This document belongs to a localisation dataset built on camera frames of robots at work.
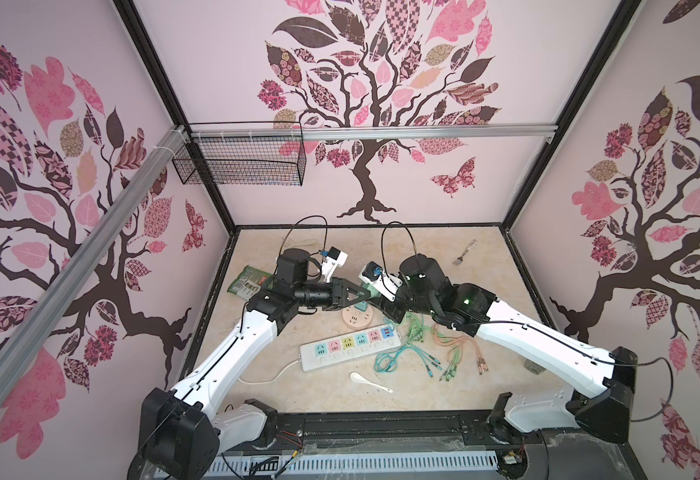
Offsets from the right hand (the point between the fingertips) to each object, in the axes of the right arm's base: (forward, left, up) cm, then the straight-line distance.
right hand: (373, 287), depth 71 cm
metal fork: (+29, -35, -27) cm, 53 cm away
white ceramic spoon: (-14, +4, -25) cm, 29 cm away
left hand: (-4, +2, 0) cm, 4 cm away
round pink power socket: (+4, +5, -24) cm, 25 cm away
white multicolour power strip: (-6, +7, -23) cm, 25 cm away
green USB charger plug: (-2, 0, +1) cm, 2 cm away
